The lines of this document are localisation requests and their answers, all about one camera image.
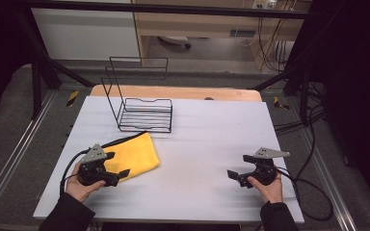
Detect black wire rack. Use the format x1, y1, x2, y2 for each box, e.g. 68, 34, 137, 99
100, 56, 173, 134

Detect black metal frame bar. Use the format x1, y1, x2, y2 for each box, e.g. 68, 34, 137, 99
13, 0, 314, 20

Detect hand-held gripper black cable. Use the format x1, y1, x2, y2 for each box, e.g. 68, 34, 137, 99
275, 166, 334, 222
59, 147, 92, 197

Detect yellow and black tape strip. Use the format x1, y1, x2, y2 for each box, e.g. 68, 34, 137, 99
66, 90, 80, 108
273, 95, 291, 111

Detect white foam board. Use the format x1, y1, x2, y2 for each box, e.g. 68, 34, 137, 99
33, 95, 305, 225

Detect light wooden desk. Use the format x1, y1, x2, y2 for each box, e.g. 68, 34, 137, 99
130, 0, 313, 71

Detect white power strip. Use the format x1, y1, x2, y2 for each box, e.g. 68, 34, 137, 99
251, 0, 278, 11

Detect bundle of black floor cables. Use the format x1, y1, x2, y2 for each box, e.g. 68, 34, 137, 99
273, 81, 327, 138

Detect yellow cloth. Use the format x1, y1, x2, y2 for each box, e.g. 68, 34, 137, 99
101, 130, 161, 184

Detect black metal frame strut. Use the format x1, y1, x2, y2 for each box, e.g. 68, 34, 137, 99
251, 54, 312, 124
13, 9, 95, 120

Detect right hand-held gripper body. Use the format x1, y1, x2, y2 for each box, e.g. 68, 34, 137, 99
246, 146, 291, 187

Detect white chair base with caster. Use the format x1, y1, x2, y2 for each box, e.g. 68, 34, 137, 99
157, 35, 193, 50

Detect hanging black desk cables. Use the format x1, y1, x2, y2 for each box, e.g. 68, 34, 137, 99
257, 16, 295, 73

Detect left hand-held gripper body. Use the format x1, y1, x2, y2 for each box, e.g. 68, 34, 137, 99
77, 143, 110, 188

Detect right hand-held gripper black cable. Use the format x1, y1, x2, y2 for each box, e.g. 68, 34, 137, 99
275, 166, 334, 222

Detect wooden table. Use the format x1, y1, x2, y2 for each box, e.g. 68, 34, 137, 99
90, 84, 264, 103

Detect person's right hand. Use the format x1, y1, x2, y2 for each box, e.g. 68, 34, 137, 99
247, 172, 284, 205

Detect left hand-held gripper black cable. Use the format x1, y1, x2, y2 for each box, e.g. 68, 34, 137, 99
59, 147, 92, 197

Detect aluminium rail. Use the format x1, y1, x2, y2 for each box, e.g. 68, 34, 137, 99
0, 90, 58, 222
297, 128, 358, 231

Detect white cabinet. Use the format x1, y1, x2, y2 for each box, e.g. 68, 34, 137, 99
30, 7, 142, 62

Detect person's left hand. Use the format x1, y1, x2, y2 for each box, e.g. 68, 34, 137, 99
65, 160, 107, 204

